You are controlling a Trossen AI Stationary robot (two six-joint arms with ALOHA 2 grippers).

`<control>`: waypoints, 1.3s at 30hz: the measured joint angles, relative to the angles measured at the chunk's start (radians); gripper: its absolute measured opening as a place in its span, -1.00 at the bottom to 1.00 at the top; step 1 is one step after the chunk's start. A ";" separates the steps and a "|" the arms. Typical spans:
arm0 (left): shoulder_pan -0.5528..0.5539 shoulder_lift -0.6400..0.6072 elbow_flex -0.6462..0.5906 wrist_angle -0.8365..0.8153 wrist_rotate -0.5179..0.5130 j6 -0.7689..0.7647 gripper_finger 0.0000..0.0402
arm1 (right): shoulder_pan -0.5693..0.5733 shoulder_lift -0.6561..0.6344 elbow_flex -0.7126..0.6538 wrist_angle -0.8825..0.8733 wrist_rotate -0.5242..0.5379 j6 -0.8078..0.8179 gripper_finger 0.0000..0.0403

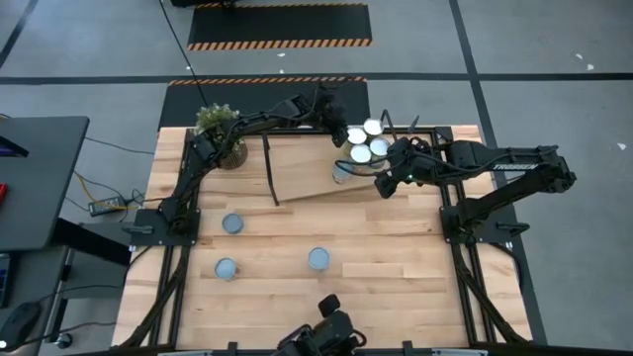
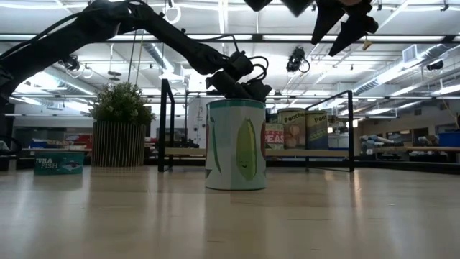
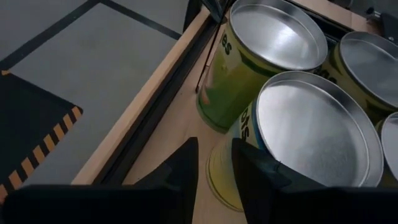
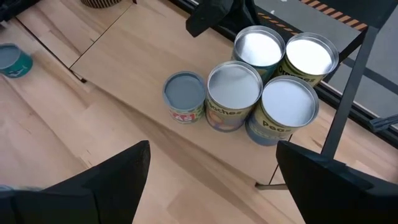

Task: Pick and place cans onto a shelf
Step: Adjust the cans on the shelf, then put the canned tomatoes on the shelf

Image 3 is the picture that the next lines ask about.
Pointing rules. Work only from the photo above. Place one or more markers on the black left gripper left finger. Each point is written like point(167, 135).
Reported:
point(177, 193)

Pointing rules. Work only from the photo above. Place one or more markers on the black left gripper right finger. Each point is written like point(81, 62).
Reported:
point(264, 193)

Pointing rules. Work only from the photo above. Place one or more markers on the carrots can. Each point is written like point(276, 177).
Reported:
point(311, 133)

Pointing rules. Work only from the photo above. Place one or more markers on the peas can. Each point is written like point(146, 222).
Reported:
point(392, 146)

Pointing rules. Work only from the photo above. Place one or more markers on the peaches can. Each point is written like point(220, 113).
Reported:
point(280, 34)

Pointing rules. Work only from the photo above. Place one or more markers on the green beans can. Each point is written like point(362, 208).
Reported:
point(370, 68)

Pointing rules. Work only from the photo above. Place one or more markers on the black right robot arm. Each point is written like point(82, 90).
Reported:
point(388, 28)

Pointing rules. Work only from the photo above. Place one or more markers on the black mat with orange stripes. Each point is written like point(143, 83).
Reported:
point(28, 124)

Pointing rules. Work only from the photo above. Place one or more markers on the wooden tray frame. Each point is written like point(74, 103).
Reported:
point(177, 124)

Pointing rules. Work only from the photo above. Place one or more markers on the black aluminium table frame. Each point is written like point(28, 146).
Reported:
point(160, 102)

